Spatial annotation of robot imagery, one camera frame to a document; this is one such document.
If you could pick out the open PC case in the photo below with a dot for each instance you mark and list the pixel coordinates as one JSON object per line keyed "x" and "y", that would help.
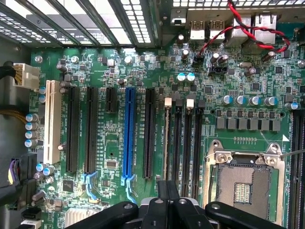
{"x": 156, "y": 28}

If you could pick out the long black expansion slot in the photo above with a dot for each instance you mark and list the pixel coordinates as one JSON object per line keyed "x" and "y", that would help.
{"x": 149, "y": 133}
{"x": 91, "y": 131}
{"x": 72, "y": 131}

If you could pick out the silver finned chipset heatsink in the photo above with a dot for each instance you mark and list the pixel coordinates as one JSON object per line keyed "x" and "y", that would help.
{"x": 78, "y": 218}

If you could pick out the silver stacked port block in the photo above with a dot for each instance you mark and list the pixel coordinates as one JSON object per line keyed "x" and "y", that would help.
{"x": 232, "y": 35}

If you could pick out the thin metal locking lever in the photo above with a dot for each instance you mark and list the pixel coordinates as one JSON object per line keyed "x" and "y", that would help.
{"x": 293, "y": 153}

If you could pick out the black SATA plug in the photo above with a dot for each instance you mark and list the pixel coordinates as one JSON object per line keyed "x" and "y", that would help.
{"x": 31, "y": 213}

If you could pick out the white power connector plug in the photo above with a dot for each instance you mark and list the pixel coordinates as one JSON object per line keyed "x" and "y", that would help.
{"x": 28, "y": 76}

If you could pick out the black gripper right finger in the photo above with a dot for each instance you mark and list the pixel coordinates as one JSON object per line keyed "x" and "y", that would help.
{"x": 186, "y": 214}

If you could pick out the short black expansion slot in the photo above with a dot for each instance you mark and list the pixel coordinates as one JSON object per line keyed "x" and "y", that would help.
{"x": 111, "y": 100}

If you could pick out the green motherboard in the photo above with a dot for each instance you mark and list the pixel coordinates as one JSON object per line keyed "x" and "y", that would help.
{"x": 114, "y": 133}

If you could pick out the silver USB port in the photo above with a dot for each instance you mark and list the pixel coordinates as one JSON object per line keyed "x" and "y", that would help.
{"x": 197, "y": 33}
{"x": 217, "y": 33}

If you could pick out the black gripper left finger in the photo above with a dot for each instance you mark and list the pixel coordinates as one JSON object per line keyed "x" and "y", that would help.
{"x": 152, "y": 214}

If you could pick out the silver ethernet port block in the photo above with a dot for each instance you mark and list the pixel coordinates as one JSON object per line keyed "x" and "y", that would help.
{"x": 265, "y": 19}

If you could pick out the CPU socket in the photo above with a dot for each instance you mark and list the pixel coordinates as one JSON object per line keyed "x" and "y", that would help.
{"x": 247, "y": 176}

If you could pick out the blue expansion slot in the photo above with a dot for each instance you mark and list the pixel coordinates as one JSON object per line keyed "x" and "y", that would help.
{"x": 129, "y": 131}

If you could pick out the white expansion slot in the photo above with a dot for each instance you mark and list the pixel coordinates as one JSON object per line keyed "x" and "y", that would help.
{"x": 53, "y": 119}

